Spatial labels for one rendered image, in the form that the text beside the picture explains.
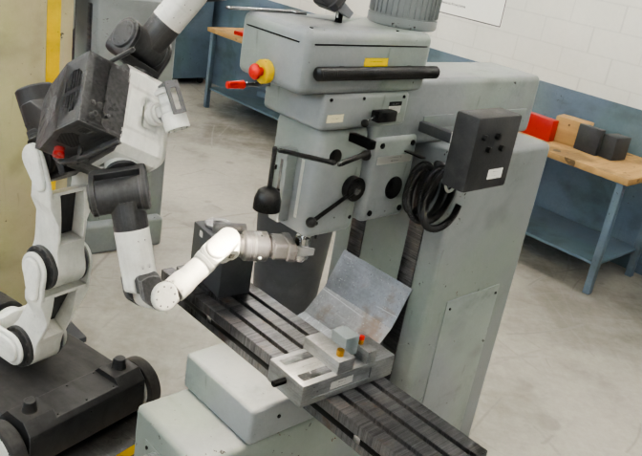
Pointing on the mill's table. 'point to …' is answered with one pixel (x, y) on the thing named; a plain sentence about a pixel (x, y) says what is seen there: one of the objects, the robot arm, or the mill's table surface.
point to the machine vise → (374, 359)
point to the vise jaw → (314, 343)
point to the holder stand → (223, 275)
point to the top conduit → (374, 73)
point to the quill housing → (319, 175)
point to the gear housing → (334, 107)
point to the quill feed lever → (353, 186)
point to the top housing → (330, 50)
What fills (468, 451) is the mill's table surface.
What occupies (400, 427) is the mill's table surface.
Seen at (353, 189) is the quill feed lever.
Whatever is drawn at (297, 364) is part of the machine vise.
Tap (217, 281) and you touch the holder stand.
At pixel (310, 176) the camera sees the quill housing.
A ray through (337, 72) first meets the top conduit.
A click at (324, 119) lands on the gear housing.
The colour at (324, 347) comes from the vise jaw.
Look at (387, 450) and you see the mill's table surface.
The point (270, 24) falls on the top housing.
